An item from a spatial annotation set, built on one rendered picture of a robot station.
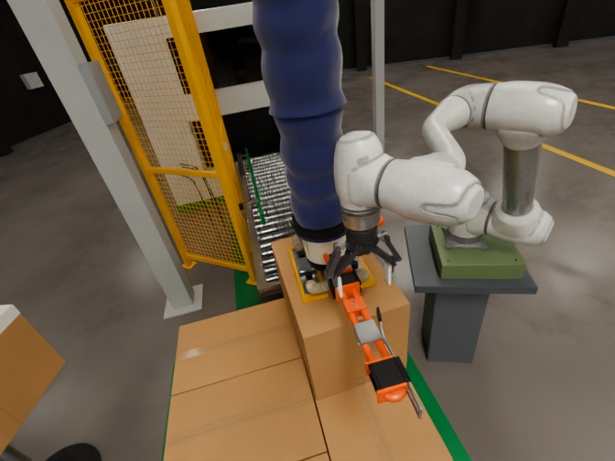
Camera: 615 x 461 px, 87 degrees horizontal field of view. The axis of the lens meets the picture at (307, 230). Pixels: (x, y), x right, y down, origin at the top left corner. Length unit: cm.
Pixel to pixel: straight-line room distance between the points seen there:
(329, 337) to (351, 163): 70
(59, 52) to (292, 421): 202
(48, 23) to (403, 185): 191
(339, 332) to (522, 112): 85
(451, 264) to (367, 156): 101
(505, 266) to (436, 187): 109
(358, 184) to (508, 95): 57
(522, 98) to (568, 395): 169
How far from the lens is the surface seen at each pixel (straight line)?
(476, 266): 160
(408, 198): 60
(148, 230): 244
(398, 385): 86
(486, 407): 216
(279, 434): 145
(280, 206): 274
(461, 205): 58
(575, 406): 232
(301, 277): 131
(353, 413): 144
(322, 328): 115
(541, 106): 106
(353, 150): 64
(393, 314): 122
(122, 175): 228
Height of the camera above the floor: 184
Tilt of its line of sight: 34 degrees down
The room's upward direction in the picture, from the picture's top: 9 degrees counter-clockwise
